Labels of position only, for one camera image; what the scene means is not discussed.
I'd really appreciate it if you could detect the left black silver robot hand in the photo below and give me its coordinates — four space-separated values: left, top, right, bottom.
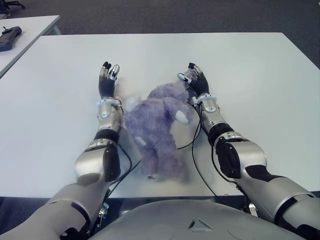
98 60 121 100

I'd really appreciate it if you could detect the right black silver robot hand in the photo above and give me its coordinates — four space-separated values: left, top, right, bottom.
176 62 211 98

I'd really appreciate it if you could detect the purple plush bunny doll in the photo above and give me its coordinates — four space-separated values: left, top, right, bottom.
124 69 198 182

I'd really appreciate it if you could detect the white plate with black rim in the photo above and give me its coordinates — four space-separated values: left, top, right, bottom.
173 102 202 150

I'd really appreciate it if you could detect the white side table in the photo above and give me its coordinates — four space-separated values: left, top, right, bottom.
0 14 61 77

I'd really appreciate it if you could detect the black handheld controller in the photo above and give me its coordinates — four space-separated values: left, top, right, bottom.
0 25 23 53

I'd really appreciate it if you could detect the black office chair base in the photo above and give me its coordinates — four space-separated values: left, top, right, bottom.
0 0 26 10

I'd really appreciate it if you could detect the grey robot torso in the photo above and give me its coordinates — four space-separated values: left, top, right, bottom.
87 198 308 240

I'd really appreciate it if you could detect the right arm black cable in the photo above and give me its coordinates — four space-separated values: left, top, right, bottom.
191 102 226 203

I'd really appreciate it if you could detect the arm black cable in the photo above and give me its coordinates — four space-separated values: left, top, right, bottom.
99 104 142 203
191 102 226 203

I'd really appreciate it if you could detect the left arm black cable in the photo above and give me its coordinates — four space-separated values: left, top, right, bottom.
99 104 142 203

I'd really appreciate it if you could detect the metal clamp bracket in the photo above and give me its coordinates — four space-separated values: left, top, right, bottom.
248 202 259 218
96 202 110 227

